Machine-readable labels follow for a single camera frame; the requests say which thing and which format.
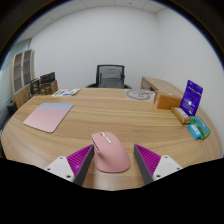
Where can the wooden shelf unit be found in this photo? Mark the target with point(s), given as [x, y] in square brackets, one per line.
[21, 75]

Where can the black leather armchair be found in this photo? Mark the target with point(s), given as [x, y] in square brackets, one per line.
[11, 107]

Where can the pink computer mouse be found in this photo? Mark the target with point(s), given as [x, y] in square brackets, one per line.
[111, 155]

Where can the white green purple sticker sheet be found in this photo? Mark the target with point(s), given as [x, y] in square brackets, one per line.
[66, 92]

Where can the green flat box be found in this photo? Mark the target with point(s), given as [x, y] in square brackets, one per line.
[202, 126]

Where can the small blue box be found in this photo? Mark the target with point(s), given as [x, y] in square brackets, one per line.
[194, 131]

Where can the tall brown printed carton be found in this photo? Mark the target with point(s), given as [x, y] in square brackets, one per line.
[34, 86]

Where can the black open carton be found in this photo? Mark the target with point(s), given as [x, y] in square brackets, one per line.
[47, 77]

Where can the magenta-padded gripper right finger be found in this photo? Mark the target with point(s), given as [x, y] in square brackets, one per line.
[166, 165]

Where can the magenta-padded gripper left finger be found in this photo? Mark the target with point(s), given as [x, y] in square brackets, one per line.
[61, 166]

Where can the grey backpack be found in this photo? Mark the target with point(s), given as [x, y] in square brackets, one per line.
[111, 79]

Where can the purple card packet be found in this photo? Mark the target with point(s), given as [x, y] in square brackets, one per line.
[191, 98]

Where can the pink and blue mouse pad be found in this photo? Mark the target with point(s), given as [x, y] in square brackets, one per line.
[48, 116]

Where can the orange-brown cardboard box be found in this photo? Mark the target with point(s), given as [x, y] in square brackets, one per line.
[167, 101]

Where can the black mesh office chair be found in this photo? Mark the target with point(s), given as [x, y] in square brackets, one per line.
[98, 71]

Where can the wooden side desk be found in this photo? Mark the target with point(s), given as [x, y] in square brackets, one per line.
[160, 84]

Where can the wide brown printed carton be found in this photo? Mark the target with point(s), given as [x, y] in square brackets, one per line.
[49, 88]

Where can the small tan box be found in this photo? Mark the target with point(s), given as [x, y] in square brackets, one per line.
[181, 115]

